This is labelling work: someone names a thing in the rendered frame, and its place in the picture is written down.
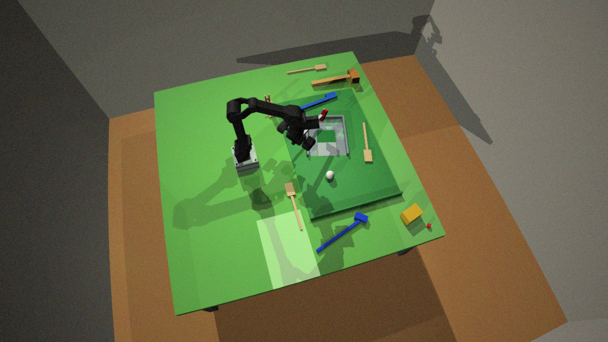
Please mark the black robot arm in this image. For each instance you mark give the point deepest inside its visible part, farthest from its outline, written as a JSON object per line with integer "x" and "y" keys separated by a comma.
{"x": 293, "y": 116}

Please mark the yellow block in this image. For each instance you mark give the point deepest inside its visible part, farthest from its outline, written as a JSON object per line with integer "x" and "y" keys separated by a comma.
{"x": 411, "y": 213}

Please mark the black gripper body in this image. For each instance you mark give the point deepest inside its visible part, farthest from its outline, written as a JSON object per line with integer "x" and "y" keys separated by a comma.
{"x": 307, "y": 142}

